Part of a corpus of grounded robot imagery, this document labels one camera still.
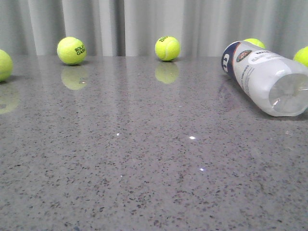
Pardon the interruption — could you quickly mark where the grey curtain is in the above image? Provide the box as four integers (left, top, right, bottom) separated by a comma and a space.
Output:
0, 0, 308, 57

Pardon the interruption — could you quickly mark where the Wilson tennis ball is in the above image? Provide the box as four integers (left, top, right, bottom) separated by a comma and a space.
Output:
244, 38, 265, 49

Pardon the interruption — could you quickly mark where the Roland Garros tennis ball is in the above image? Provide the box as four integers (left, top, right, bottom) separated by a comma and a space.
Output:
57, 37, 87, 65

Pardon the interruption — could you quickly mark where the centre tennis ball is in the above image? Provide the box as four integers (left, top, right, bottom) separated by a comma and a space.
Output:
154, 36, 181, 61

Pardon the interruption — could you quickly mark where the far right tennis ball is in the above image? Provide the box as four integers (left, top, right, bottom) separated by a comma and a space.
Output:
293, 46, 308, 67

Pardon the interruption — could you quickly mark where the far left tennis ball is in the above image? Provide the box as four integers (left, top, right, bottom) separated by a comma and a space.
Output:
0, 50, 13, 82

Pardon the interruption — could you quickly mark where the white blue tennis can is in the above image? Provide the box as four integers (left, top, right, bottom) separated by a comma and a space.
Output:
221, 41, 308, 116

